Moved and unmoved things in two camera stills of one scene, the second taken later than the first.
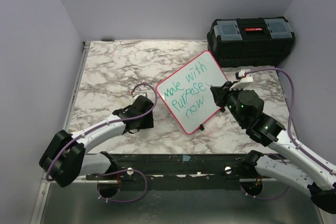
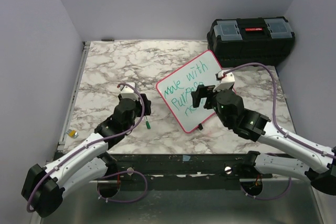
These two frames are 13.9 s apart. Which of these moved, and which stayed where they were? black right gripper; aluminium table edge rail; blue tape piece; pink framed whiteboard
Moved: black right gripper
Stayed: blue tape piece; aluminium table edge rail; pink framed whiteboard
